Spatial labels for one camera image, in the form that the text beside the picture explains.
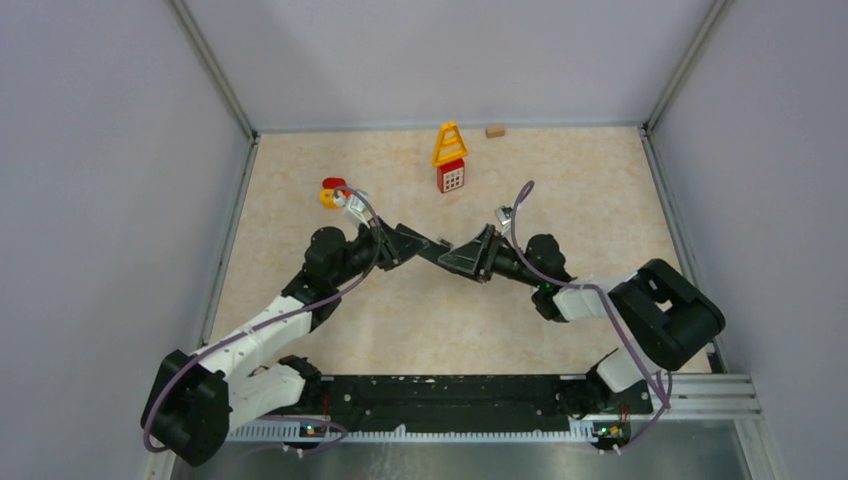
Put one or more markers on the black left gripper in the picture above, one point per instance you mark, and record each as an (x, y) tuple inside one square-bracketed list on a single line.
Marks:
[(407, 247)]

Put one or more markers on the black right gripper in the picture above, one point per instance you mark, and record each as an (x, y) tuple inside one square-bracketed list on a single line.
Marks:
[(473, 256)]

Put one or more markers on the black TV remote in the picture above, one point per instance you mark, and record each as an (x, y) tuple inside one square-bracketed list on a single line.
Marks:
[(433, 249)]

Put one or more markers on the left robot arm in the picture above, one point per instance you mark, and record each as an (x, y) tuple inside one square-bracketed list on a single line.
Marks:
[(198, 398)]

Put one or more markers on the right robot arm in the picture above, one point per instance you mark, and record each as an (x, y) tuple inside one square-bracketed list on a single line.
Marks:
[(662, 319)]

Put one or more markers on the red window toy block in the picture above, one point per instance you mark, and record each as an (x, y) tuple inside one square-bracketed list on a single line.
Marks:
[(451, 176)]

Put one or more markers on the yellow traffic light block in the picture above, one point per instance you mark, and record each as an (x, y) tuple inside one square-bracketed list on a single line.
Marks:
[(329, 199)]

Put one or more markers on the red rounded toy block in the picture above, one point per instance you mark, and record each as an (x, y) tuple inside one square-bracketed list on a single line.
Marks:
[(332, 183)]

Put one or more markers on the small wooden cube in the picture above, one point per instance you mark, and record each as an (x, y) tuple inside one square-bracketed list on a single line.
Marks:
[(495, 131)]

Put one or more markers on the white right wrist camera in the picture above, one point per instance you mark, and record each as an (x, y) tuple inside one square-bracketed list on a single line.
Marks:
[(504, 215)]

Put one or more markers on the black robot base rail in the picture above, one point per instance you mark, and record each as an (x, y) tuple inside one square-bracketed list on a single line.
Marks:
[(469, 408)]

